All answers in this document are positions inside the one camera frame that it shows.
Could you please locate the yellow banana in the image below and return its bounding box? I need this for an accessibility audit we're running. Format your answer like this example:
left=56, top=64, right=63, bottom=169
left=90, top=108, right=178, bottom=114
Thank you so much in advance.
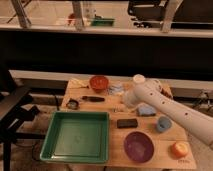
left=69, top=78, right=88, bottom=88

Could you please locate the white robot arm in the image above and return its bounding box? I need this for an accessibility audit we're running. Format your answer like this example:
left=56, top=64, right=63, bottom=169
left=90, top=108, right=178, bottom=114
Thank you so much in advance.
left=122, top=79, right=213, bottom=150

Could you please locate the red bowl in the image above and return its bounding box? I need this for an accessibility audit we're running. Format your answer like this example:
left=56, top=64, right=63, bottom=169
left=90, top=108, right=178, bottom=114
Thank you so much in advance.
left=89, top=75, right=109, bottom=93

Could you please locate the blue white packet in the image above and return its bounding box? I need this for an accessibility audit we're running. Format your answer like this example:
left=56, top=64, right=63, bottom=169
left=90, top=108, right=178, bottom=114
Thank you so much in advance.
left=108, top=83, right=124, bottom=95

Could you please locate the dark brown eggplant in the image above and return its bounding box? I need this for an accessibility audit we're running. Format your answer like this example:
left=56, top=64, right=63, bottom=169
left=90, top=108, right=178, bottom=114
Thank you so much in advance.
left=82, top=96, right=105, bottom=102

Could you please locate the beige brush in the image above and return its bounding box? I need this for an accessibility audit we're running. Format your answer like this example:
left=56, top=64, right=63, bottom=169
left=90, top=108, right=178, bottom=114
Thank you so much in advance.
left=112, top=106, right=128, bottom=113

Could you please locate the white cup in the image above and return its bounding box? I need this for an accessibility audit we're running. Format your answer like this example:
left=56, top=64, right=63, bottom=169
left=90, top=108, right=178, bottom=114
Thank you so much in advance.
left=133, top=74, right=146, bottom=84

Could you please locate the black rectangular block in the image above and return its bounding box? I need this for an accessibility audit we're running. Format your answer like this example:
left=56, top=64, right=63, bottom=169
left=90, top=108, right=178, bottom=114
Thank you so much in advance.
left=117, top=119, right=138, bottom=128

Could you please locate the brown grape bunch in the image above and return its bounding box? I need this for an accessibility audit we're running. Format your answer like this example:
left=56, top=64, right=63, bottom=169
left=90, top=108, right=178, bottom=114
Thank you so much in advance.
left=161, top=87, right=173, bottom=99

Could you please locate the green plastic tray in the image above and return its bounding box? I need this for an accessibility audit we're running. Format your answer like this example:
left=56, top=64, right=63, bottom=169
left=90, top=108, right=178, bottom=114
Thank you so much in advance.
left=40, top=111, right=109, bottom=164

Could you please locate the green box on shelf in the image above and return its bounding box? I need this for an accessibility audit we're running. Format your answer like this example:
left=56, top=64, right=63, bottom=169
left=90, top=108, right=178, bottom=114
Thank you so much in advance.
left=91, top=18, right=114, bottom=27

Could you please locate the blue cup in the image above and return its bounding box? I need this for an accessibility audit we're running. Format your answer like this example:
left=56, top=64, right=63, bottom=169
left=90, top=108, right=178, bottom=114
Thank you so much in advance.
left=156, top=116, right=172, bottom=133

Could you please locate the orange fruit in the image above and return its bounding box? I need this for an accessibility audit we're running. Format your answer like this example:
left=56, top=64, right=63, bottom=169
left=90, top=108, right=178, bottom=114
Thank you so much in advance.
left=171, top=142, right=189, bottom=158

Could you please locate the black chair frame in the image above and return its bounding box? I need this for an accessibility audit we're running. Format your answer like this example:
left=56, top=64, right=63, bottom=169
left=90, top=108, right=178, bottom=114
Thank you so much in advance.
left=0, top=63, right=44, bottom=171

